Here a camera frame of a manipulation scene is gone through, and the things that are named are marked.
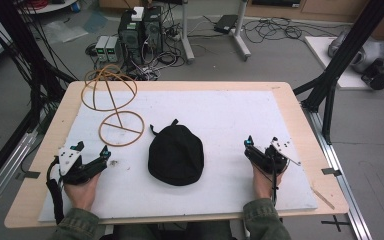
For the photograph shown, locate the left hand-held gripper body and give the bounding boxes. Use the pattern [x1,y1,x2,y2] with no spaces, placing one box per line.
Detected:
[58,142,96,186]

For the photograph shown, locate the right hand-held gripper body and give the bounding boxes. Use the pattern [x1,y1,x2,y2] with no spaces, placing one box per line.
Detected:
[263,137,302,175]

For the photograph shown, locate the black cap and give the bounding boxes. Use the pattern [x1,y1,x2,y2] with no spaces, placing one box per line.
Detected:
[147,118,205,187]

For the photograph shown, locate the person's right hand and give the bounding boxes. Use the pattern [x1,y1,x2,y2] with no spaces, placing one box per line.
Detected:
[251,162,285,201]

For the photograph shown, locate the person's left hand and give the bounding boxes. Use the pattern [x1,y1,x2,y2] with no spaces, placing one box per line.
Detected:
[63,172,102,212]

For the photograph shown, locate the grey tape piece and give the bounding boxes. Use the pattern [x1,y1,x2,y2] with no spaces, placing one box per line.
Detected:
[15,170,42,181]
[321,167,343,177]

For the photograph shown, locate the white foam mat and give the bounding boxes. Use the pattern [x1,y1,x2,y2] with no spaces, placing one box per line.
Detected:
[37,89,319,223]

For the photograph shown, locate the thin wooden stick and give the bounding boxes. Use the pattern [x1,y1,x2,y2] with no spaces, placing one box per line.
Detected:
[311,186,336,211]

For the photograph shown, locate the black tape cross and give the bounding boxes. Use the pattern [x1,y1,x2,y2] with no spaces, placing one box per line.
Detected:
[320,214,351,233]

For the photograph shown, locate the white platform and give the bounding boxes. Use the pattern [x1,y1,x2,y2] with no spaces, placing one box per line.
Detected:
[304,35,384,91]

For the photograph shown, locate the grey power supply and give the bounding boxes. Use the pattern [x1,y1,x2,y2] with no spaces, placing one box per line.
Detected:
[94,35,110,63]
[106,35,122,64]

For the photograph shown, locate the white metal stand leg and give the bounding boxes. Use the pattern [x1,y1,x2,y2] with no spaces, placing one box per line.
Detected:
[179,0,196,65]
[231,0,252,62]

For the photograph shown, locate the clear plastic sheet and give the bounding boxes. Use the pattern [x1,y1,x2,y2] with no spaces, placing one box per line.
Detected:
[42,19,90,45]

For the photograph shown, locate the black computer tower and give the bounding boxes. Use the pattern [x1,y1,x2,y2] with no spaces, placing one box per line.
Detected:
[142,6,165,56]
[117,11,146,66]

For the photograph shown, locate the black device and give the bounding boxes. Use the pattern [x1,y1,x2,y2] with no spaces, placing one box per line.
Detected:
[360,58,384,91]

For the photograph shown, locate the black flat box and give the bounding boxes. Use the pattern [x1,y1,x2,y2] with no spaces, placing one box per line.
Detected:
[213,14,240,35]

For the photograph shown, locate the grey robot shell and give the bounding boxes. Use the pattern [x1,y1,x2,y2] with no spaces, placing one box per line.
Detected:
[327,30,384,75]

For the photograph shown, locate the round white table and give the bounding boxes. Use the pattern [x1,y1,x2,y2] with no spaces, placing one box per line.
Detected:
[17,0,78,15]

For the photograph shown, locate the white box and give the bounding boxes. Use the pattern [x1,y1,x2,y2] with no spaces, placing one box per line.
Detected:
[131,6,145,22]

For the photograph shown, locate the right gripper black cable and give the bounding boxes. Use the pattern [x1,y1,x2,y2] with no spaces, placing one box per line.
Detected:
[269,159,280,206]

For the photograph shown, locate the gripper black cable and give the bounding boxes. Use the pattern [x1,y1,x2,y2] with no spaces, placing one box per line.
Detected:
[45,155,66,225]
[269,159,280,206]

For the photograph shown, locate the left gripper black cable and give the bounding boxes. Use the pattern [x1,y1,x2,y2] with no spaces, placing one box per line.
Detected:
[45,155,66,225]

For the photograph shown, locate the wooden wire hat stand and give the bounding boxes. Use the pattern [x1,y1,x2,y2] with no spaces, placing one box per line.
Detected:
[80,63,146,148]

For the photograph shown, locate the aluminium rail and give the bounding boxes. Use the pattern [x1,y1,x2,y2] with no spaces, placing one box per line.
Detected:
[303,108,374,240]
[0,130,38,224]

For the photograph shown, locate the black metal frame with cables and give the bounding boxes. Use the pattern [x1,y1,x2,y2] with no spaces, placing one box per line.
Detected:
[0,0,78,198]

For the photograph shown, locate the tangle of cables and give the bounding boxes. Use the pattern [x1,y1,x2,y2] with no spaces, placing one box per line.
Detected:
[123,46,188,82]

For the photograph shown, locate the black floor cables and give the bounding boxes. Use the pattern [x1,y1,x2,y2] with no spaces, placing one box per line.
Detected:
[242,15,316,45]

